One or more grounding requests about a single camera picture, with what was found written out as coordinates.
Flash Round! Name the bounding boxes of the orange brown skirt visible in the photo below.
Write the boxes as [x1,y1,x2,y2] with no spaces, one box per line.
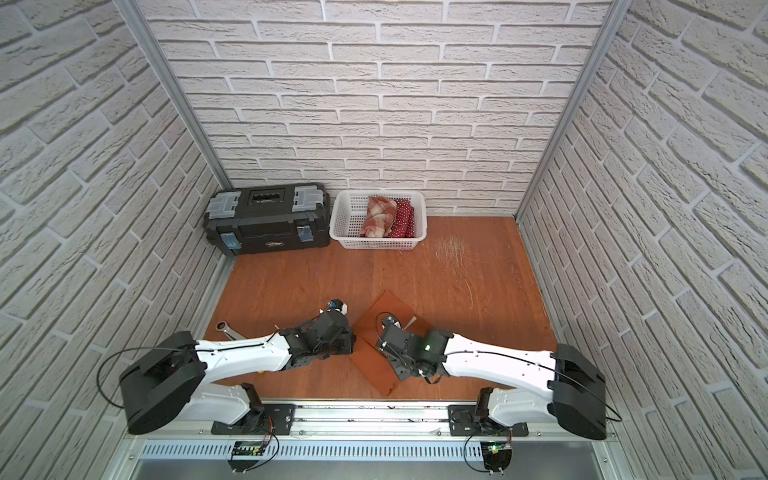
[350,291,432,400]

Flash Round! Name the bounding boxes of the red polka dot skirt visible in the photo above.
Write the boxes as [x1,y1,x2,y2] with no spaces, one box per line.
[388,199,415,238]

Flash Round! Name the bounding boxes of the red plaid skirt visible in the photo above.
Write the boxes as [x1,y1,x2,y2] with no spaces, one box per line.
[360,196,398,239]

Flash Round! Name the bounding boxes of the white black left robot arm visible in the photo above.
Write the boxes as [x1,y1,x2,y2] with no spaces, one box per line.
[117,300,356,435]

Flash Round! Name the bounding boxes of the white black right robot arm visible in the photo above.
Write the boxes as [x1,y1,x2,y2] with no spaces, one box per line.
[374,313,621,441]

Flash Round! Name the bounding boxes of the silver wrench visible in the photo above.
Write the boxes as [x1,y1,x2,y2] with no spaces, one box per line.
[216,321,247,341]

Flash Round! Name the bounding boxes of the black plastic toolbox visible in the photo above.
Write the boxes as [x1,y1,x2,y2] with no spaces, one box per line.
[203,183,330,257]

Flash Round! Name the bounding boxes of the white plastic basket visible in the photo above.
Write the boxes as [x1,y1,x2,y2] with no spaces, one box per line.
[329,190,427,250]

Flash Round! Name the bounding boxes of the right controller board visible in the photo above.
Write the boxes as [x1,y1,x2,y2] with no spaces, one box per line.
[480,442,513,474]

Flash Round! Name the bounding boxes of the controller board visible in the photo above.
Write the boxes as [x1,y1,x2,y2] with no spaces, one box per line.
[228,441,275,473]
[480,442,513,474]

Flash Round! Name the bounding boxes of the left controller board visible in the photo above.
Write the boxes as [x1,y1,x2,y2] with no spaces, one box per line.
[228,441,275,473]

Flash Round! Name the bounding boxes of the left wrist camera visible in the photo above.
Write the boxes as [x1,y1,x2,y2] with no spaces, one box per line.
[325,299,348,315]

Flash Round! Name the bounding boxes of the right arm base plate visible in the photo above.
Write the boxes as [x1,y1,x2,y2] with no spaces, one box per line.
[447,404,529,438]

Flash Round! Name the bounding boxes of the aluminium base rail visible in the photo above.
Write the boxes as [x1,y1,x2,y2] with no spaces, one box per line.
[129,395,583,442]

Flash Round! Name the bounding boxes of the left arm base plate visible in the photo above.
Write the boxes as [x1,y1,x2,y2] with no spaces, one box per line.
[211,403,296,436]

